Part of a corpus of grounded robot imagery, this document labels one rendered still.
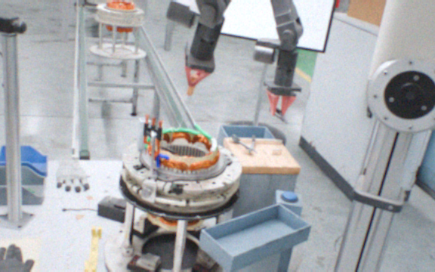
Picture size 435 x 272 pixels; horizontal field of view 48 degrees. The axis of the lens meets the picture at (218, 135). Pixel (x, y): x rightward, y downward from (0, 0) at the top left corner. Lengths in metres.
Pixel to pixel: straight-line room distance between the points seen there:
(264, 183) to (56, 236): 0.64
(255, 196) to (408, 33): 0.71
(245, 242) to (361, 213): 0.27
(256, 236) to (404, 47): 0.53
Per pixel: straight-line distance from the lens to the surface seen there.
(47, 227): 1.58
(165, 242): 1.52
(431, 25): 0.96
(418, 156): 3.78
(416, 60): 0.99
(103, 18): 3.41
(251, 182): 1.43
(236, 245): 1.12
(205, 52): 1.14
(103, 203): 1.60
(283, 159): 1.48
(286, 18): 1.38
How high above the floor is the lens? 1.67
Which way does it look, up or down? 23 degrees down
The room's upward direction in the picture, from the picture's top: 8 degrees clockwise
